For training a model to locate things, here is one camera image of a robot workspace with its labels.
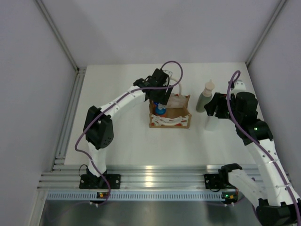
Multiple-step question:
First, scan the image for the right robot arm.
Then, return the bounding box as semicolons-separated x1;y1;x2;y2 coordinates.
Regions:
205;92;301;226

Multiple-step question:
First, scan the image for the white square bottle grey cap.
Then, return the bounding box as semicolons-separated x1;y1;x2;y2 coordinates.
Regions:
205;116;219;132

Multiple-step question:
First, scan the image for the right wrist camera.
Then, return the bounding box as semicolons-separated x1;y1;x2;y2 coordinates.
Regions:
231;80;246;95

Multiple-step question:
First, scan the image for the grey-green bottle beige cap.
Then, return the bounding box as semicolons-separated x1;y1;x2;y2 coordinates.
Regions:
196;80;215;113

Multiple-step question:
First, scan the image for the white slotted cable duct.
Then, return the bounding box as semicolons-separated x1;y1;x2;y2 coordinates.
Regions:
46;191;236;202

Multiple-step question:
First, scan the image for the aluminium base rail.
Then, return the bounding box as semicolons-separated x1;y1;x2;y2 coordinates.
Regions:
38;164;221;190

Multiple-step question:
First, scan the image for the watermelon print canvas bag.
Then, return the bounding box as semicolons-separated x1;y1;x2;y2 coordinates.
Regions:
149;84;192;129

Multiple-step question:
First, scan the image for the right aluminium frame post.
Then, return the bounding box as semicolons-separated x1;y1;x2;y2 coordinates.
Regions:
245;0;289;67

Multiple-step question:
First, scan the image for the aluminium frame post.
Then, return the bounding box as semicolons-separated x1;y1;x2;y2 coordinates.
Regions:
33;0;79;72
245;0;289;67

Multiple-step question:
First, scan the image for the light blue pump bottle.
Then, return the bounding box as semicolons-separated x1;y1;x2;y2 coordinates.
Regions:
155;104;167;117

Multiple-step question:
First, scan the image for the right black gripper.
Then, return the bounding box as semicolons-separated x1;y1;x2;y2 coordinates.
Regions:
204;93;242;125

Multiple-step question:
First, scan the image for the left aluminium frame post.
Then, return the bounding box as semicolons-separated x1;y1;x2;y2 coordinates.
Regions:
33;0;79;72

